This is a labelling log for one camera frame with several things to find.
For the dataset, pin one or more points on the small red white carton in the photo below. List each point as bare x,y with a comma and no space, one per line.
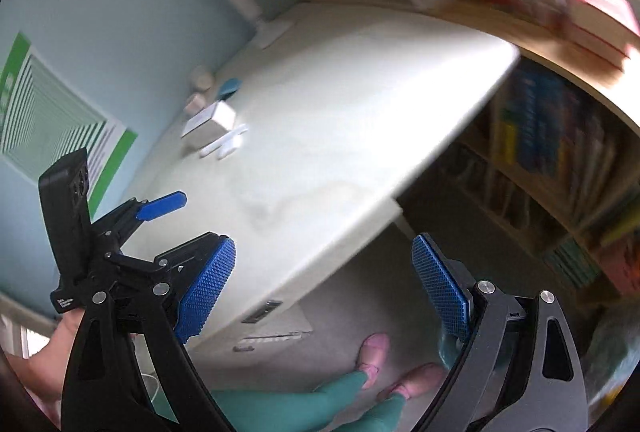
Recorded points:
195,103

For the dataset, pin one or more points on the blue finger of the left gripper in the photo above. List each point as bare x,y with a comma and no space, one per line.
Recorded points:
186,259
150,210

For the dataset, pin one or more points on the grey cardboard box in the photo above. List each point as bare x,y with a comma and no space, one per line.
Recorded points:
213,122

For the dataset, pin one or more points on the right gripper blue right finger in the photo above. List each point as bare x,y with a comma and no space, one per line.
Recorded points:
517,368

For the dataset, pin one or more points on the pink right slipper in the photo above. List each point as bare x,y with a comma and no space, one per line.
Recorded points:
416,382

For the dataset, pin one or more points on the white tissue pack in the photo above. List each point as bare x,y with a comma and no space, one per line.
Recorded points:
225,145

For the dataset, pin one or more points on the person left hand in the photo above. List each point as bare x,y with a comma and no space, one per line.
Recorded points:
43,374

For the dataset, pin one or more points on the wooden bookshelf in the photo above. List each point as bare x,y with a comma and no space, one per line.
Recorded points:
553,158

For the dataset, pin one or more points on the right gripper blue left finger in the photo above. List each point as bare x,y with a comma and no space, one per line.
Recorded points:
122,297

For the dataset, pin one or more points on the green white wall poster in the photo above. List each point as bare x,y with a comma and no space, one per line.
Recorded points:
43,119

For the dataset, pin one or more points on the teal trash bin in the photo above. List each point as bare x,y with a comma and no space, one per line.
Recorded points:
449,348

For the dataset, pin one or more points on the pink left slipper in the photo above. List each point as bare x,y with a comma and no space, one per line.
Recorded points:
372,357

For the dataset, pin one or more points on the pink slipper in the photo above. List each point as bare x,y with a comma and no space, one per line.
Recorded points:
372,357
416,382

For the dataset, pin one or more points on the blue crumpled cloth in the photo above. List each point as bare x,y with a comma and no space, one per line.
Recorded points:
228,88

